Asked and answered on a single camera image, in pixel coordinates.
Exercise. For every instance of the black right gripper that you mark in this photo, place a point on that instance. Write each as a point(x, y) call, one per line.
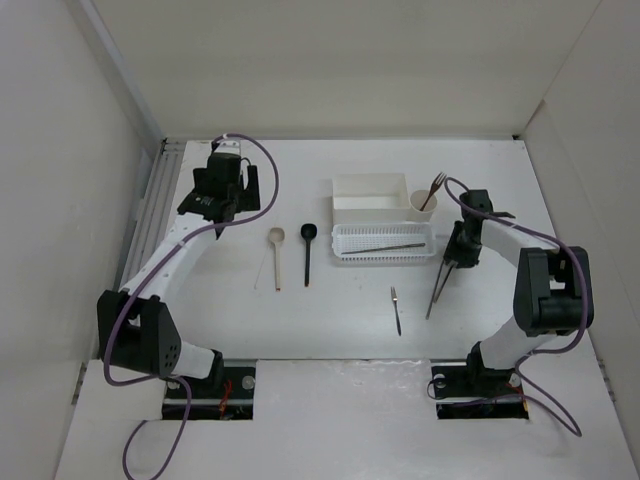
point(464, 260)

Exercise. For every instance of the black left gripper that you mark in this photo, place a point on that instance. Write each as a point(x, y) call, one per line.
point(247, 199)

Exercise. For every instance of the black chopstick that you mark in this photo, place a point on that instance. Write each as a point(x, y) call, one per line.
point(373, 250)
point(413, 245)

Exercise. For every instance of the brown wooden fork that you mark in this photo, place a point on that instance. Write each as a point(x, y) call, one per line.
point(435, 186)

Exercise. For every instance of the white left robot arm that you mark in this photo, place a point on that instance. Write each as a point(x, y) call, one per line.
point(136, 329)

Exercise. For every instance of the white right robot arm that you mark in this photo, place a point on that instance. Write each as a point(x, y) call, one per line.
point(552, 302)

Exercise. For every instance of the white paper cup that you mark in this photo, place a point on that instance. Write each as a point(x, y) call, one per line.
point(416, 200)

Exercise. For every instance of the beige wooden spoon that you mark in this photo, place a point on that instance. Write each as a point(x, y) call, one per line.
point(276, 237)

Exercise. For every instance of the small metal fork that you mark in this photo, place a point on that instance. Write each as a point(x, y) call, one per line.
point(394, 298)

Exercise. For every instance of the black spoon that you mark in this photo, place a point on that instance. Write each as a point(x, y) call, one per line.
point(308, 233)

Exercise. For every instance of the white square box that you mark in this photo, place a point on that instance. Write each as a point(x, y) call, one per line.
point(370, 198)

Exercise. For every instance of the aluminium rail frame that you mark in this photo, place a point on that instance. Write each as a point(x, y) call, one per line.
point(160, 159)

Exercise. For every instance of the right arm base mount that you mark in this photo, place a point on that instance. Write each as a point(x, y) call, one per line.
point(462, 394)

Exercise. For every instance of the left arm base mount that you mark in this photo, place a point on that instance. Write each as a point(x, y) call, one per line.
point(231, 400)

